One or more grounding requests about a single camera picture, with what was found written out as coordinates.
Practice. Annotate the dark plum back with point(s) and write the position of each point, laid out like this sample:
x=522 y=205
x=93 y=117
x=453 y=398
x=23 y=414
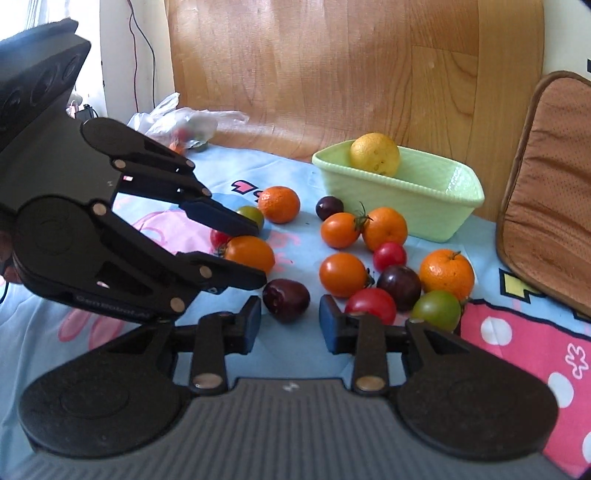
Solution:
x=328 y=206

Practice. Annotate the orange tomato front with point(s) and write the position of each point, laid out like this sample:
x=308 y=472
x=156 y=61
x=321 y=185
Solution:
x=250 y=251

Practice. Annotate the small pink-red tomato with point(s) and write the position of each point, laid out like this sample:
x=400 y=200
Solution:
x=389 y=254

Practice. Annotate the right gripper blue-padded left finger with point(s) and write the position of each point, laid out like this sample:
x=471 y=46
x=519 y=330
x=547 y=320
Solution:
x=214 y=336

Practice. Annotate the Peppa Pig blue tablecloth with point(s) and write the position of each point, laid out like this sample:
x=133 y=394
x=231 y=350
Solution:
x=504 y=315

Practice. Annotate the green tomato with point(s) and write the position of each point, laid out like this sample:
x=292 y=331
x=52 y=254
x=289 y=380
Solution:
x=439 y=308
x=253 y=214

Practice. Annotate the light green rectangular bowl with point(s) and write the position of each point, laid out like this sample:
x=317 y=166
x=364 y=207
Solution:
x=435 y=194

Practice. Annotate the brown seat cushion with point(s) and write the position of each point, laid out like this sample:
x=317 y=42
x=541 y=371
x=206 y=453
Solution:
x=543 y=227

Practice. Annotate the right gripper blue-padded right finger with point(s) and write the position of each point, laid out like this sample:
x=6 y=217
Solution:
x=367 y=339

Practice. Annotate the large yellow citrus fruit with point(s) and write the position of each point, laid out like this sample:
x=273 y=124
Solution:
x=375 y=153

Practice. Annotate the orange tomato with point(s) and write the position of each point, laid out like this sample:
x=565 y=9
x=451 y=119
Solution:
x=250 y=251
x=344 y=274
x=342 y=229

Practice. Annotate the clear plastic bag of fruit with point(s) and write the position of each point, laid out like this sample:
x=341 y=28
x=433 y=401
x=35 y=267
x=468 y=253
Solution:
x=182 y=128

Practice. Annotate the red tomato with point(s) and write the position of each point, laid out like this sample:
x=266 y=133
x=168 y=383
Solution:
x=373 y=301
x=218 y=239

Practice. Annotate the dark purple plum front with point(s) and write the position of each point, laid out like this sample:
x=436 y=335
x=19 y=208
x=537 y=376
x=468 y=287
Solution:
x=286 y=300

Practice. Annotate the wooden headboard panel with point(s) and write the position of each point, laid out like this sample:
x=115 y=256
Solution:
x=449 y=77

